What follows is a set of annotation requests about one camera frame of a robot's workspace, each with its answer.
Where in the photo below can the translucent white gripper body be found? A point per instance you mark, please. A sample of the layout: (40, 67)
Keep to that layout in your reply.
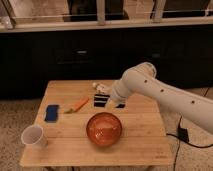
(119, 92)

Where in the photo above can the translucent yellowish gripper finger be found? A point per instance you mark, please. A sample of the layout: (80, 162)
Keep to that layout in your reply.
(111, 104)

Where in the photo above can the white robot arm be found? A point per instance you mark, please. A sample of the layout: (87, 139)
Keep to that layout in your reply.
(141, 79)

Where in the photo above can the orange ceramic bowl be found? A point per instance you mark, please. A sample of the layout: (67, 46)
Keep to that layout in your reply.
(104, 129)

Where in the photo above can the white ceramic cup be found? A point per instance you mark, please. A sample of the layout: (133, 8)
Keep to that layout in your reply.
(34, 136)

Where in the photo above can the white plastic bottle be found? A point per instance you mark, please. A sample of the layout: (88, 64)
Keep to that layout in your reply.
(101, 88)

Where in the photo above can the orange carrot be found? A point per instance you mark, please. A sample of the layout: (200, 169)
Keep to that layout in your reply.
(77, 105)

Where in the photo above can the wooden table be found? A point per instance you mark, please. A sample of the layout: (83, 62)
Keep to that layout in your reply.
(81, 134)

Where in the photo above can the blue sponge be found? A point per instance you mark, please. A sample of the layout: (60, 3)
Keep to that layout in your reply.
(51, 113)

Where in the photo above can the black power adapter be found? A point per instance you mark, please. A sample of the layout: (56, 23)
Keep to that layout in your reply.
(183, 134)

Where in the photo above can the dark cabinet counter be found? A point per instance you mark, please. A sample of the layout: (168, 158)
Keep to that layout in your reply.
(182, 55)

